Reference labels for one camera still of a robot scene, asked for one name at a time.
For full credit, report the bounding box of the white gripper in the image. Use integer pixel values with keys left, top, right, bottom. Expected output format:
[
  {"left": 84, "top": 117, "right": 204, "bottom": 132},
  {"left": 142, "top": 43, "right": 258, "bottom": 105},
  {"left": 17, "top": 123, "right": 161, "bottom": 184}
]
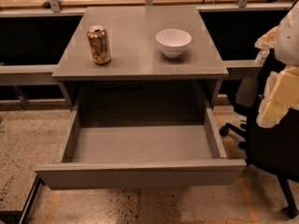
[{"left": 254, "top": 26, "right": 299, "bottom": 128}]

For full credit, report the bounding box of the grey top drawer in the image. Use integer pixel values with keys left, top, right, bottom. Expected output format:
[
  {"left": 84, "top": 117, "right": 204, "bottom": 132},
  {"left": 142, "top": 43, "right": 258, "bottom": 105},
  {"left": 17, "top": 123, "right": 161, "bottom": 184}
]
[{"left": 35, "top": 87, "right": 247, "bottom": 190}]

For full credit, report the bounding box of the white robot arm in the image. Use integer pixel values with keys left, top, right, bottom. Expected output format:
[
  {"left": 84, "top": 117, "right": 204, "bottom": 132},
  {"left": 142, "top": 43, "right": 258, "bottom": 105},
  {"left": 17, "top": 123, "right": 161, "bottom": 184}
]
[{"left": 255, "top": 2, "right": 299, "bottom": 128}]

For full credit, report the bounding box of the grey drawer cabinet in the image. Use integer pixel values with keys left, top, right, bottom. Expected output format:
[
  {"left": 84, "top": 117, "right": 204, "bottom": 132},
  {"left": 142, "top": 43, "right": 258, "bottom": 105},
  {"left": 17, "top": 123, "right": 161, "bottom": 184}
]
[{"left": 52, "top": 6, "right": 227, "bottom": 111}]

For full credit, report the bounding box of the clear plastic bottle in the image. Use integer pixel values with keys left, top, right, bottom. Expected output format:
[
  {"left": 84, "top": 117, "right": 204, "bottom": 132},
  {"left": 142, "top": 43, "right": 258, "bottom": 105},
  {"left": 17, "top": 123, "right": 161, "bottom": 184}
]
[{"left": 254, "top": 49, "right": 270, "bottom": 66}]

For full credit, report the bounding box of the black office chair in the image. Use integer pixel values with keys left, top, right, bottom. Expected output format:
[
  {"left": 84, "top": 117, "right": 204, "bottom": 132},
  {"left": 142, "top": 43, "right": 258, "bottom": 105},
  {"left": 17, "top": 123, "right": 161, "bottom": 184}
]
[{"left": 219, "top": 49, "right": 299, "bottom": 219}]

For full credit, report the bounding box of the white ceramic bowl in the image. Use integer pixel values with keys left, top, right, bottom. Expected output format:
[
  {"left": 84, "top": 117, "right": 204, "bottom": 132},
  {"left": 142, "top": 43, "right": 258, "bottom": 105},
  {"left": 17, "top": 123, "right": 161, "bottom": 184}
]
[{"left": 156, "top": 29, "right": 192, "bottom": 58}]

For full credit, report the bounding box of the orange soda can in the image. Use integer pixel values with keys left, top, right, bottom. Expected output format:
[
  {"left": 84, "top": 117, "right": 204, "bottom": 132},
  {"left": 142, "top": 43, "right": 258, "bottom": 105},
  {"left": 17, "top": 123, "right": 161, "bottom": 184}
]
[{"left": 87, "top": 25, "right": 111, "bottom": 65}]

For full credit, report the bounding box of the black metal floor frame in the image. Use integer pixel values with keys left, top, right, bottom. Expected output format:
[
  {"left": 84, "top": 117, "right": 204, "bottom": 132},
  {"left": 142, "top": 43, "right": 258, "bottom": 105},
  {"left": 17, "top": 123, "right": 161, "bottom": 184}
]
[{"left": 0, "top": 175, "right": 42, "bottom": 224}]

